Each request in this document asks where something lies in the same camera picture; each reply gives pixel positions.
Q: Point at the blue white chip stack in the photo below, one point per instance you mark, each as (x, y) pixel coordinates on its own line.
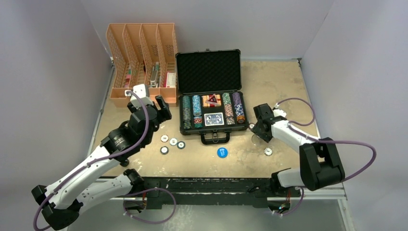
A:
(239, 111)

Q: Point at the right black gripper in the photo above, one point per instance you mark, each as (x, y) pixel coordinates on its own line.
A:
(256, 130)

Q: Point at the black poker chip case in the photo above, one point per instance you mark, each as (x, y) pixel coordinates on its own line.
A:
(209, 74)

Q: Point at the white chip far left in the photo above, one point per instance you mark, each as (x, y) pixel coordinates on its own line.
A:
(164, 138)

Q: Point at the light blue chip stack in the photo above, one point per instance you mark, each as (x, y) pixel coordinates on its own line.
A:
(196, 105)

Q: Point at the clear white round button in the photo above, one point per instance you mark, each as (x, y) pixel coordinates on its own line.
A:
(256, 141)

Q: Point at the peach plastic desk organizer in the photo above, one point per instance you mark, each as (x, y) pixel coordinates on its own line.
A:
(141, 45)

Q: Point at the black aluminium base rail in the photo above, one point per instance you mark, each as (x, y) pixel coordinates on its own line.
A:
(256, 192)

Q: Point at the orange blue chip stack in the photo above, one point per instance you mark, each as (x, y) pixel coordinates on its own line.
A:
(229, 114)

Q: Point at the red black stamp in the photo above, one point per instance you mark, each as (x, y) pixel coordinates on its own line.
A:
(124, 163)

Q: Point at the red white poker chip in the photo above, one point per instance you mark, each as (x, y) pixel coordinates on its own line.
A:
(251, 126)

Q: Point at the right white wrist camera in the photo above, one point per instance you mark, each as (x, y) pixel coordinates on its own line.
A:
(278, 112)

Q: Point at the purple chip stack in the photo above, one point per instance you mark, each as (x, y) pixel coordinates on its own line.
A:
(236, 97)

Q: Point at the red triangle dealer token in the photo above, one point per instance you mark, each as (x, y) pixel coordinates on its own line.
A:
(213, 100)

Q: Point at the white red small box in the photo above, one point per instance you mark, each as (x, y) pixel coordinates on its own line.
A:
(170, 80)

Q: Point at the silver stapler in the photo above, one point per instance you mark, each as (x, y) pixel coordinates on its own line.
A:
(154, 79)

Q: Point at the red yellow chip stack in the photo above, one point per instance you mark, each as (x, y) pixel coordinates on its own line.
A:
(241, 119)

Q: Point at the blue round button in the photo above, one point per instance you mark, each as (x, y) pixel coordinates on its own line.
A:
(222, 152)

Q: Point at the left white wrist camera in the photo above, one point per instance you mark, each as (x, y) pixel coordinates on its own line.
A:
(139, 95)

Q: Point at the blue card deck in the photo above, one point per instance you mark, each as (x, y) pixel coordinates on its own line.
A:
(213, 119)

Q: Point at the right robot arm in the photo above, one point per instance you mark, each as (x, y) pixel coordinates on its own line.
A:
(320, 163)

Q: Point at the white teal chip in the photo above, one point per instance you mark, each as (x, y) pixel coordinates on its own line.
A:
(173, 141)

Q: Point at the dark teal chip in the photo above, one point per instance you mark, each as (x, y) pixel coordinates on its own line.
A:
(181, 145)

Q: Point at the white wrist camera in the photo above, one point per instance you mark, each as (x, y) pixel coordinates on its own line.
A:
(139, 95)
(278, 112)

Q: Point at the red gold card deck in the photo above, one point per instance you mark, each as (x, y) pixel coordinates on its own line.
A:
(207, 100)

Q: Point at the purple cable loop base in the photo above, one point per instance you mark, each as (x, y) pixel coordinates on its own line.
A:
(150, 204)

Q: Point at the white poker chip right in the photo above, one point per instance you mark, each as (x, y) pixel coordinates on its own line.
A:
(268, 151)

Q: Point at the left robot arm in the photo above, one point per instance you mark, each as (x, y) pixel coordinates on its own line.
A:
(62, 202)

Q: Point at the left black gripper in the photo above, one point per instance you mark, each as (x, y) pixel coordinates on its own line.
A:
(163, 113)

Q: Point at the green white chip stack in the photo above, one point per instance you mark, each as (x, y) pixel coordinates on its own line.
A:
(226, 98)

